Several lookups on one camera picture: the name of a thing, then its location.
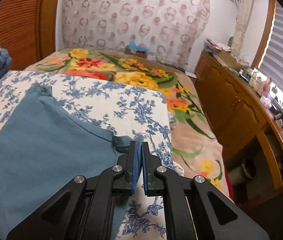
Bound black spare gripper left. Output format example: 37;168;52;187
273;106;283;128

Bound blue floral white quilt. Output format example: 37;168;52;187
0;70;185;240

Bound pink bottle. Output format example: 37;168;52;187
262;77;272;95

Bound brown wooden cabinet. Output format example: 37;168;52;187
195;51;283;203

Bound stack of papers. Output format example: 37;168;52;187
203;38;232;55

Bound beige tied side curtain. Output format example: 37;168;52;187
232;0;254;55

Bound teal blue shorts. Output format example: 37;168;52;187
0;83;132;239

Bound colourful floral beige blanket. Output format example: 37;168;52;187
26;48;233;197

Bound pink circle patterned curtain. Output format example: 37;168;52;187
62;0;210;68

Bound box with blue cloth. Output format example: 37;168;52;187
124;40;149;59

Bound brown louvered wardrobe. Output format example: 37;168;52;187
0;0;58;70

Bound cardboard box on cabinet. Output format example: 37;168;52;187
218;50;247;71

